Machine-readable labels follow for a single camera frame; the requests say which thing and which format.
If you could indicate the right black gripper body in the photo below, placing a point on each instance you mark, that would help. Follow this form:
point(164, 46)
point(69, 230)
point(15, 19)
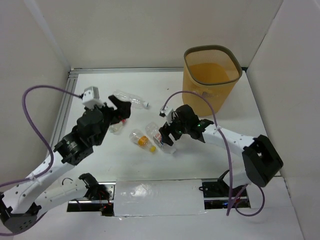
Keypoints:
point(178, 128)

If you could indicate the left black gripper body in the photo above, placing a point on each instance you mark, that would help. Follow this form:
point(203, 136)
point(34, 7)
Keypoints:
point(110, 113)

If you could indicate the clear bottle red-blue label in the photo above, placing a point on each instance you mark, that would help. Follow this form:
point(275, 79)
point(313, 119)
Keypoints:
point(152, 130)

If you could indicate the clear bottle red label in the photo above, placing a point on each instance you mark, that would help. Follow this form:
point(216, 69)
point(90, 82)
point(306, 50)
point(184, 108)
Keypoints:
point(116, 128)

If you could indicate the clear bottle orange label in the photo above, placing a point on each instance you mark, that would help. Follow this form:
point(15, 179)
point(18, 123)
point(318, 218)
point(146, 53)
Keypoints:
point(141, 140)

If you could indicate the clear bottle blue label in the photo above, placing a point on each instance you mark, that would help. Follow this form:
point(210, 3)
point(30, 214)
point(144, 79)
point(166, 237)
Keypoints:
point(205, 94)

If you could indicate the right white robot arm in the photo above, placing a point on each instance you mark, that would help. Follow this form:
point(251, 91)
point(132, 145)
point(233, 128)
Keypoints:
point(260, 158)

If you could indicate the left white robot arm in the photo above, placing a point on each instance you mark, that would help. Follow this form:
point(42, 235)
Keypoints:
point(23, 204)

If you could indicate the orange mesh waste bin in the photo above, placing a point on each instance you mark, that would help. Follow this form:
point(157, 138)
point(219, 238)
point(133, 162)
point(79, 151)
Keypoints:
point(209, 68)

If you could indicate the clear bottle white cap far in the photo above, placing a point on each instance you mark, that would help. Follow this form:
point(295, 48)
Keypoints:
point(136, 101)

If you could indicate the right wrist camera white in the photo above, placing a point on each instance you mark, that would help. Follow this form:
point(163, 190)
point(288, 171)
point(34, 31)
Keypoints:
point(168, 113)

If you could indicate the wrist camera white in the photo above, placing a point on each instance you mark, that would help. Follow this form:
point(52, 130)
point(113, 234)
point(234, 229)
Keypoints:
point(91, 97)
point(168, 113)

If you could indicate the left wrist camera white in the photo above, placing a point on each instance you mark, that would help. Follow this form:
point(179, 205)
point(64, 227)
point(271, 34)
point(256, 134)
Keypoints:
point(91, 97)

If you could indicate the aluminium frame rail left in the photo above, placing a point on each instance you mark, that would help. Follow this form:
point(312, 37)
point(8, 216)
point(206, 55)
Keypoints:
point(64, 110)

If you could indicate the aluminium frame rail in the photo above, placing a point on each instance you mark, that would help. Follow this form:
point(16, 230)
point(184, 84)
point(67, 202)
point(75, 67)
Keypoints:
point(64, 110)
point(78, 71)

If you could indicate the aluminium frame rail back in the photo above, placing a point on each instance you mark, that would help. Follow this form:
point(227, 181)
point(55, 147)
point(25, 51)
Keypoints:
point(78, 71)

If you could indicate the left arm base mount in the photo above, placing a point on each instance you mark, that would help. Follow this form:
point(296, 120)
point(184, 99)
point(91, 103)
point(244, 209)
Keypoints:
point(102, 202)

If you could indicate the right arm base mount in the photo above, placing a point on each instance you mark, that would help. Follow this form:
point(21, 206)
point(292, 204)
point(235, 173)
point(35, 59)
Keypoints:
point(216, 195)

